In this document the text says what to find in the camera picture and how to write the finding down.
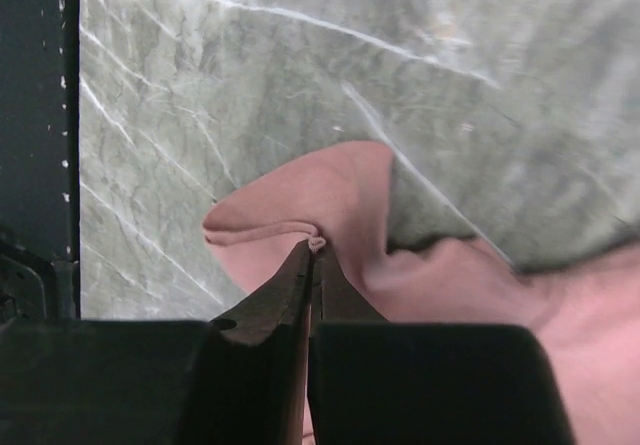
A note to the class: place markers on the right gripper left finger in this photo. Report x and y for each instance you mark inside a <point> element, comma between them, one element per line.
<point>237,379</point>

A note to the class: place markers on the pink printed t shirt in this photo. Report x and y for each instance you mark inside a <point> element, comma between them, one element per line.
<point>586,316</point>

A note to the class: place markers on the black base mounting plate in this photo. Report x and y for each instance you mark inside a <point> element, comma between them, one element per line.
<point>40,200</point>

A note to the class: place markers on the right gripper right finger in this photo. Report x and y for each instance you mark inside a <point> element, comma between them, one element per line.
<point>371,381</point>

